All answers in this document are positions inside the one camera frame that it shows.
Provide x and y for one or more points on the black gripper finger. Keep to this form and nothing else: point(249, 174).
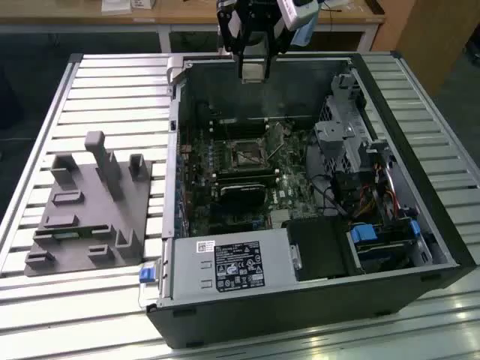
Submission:
point(228, 30)
point(270, 60)

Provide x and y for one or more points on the silver CPU plate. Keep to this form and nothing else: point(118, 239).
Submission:
point(254, 73)

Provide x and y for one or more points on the CPU socket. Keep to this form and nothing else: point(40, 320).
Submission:
point(249, 155)

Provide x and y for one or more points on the white labelled box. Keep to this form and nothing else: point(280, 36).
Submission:
point(143, 3)

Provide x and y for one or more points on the metal drive cage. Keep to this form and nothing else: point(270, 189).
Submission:
point(337, 135)

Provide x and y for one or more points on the black RAM stick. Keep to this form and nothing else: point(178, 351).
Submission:
point(247, 173)

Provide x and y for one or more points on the green motherboard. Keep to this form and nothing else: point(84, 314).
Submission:
point(292, 187)

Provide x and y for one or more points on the black graphics card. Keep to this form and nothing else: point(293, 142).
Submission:
point(243, 195)

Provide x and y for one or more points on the wooden desk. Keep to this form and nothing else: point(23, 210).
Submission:
point(75, 18)

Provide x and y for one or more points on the silver chipset heatsink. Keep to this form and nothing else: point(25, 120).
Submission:
point(281, 218)

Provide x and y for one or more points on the wooden cabinet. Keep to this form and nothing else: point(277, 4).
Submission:
point(431, 37)

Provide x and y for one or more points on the black plastic shroud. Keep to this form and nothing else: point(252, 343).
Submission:
point(318, 247)

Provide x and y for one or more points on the hard disk in blue carrier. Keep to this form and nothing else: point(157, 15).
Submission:
point(362, 234)

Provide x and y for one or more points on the grey power supply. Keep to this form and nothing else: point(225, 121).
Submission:
point(187, 262)

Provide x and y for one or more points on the blue plastic clip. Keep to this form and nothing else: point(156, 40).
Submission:
point(414, 230)

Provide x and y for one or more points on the grey parts rack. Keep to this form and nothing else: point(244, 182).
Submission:
point(93, 210)

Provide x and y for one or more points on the blue case latch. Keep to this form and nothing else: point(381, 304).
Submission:
point(147, 273)

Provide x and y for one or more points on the green RAM stick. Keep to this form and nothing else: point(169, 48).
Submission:
point(67, 234)

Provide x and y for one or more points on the black PC case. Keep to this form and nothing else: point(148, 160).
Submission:
point(262, 322)

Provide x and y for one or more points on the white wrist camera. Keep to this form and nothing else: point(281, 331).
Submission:
point(288, 13)

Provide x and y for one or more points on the grey case bracket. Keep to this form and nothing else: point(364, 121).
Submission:
point(175, 69)

